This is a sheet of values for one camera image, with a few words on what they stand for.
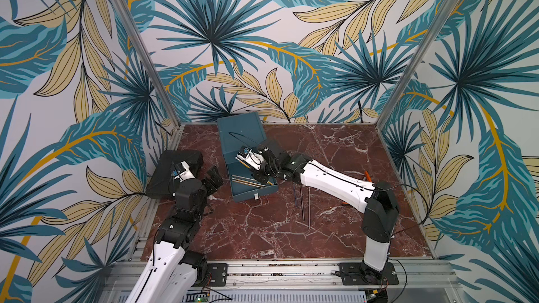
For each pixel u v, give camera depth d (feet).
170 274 1.56
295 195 3.04
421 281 2.42
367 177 3.20
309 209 2.94
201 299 2.34
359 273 2.31
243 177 2.87
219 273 2.45
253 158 2.19
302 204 2.95
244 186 2.88
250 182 2.88
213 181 2.20
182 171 2.04
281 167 2.01
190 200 1.70
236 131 2.87
